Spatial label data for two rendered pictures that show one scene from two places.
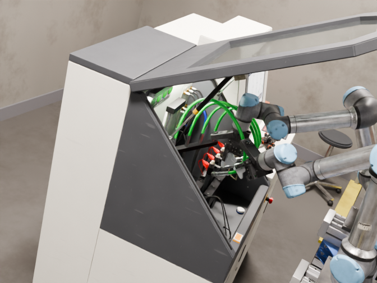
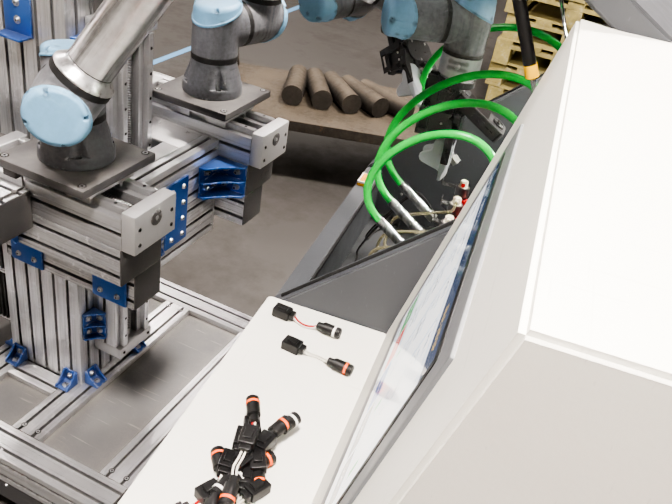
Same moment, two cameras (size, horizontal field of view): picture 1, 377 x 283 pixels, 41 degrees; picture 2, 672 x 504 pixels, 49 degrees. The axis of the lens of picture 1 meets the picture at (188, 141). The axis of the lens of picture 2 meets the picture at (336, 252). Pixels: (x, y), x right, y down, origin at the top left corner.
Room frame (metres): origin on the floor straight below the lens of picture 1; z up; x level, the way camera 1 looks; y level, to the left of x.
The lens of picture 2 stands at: (3.35, -0.38, 1.76)
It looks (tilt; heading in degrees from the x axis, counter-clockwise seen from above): 33 degrees down; 179
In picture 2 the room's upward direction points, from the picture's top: 10 degrees clockwise
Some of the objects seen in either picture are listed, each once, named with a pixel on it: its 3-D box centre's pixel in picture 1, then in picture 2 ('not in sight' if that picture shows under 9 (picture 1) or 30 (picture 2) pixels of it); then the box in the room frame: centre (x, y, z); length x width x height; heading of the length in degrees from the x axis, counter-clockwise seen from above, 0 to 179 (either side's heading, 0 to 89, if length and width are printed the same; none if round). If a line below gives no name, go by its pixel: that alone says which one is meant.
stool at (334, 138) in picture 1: (321, 161); not in sight; (4.20, -1.21, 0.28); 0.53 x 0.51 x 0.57; 157
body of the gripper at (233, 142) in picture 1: (237, 140); (445, 105); (2.01, -0.20, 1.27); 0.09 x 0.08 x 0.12; 76
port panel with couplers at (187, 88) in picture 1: (184, 108); not in sight; (2.32, 0.07, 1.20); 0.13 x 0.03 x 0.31; 166
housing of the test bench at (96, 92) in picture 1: (139, 161); not in sight; (2.47, 0.23, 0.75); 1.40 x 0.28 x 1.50; 166
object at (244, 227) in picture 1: (244, 227); (332, 253); (1.97, -0.36, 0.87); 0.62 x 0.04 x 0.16; 166
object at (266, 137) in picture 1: (270, 139); (236, 460); (2.70, -0.45, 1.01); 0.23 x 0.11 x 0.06; 166
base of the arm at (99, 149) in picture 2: not in sight; (76, 131); (2.02, -0.91, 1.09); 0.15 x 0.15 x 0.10
